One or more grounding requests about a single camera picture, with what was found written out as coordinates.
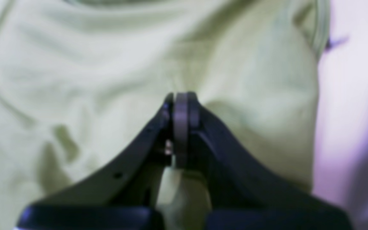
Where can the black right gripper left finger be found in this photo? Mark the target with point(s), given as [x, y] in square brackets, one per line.
[121, 195]

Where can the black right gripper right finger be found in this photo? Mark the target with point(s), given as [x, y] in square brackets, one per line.
[244, 194]

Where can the green t-shirt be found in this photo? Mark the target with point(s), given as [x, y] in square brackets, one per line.
[80, 78]

